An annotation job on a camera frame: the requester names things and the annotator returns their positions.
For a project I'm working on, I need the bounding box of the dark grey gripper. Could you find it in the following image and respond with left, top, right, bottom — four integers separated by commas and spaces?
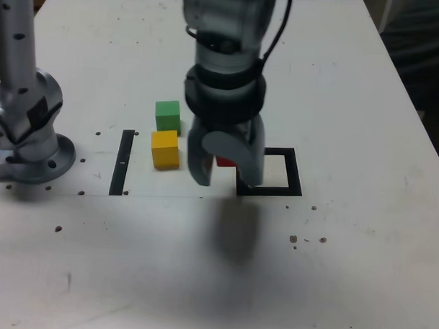
186, 112, 269, 190

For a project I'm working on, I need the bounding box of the red cube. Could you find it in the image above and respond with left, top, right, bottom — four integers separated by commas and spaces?
214, 155, 237, 169

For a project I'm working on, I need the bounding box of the yellow cube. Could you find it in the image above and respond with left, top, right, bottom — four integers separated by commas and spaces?
149, 129, 181, 171

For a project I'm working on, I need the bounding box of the green cube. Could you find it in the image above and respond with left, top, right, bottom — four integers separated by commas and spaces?
154, 100, 184, 137

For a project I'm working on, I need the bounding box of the black tape square outline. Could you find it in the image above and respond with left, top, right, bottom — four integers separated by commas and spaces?
235, 146, 304, 199

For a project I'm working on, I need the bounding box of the black tape strip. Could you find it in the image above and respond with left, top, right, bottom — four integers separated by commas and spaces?
108, 129, 136, 198

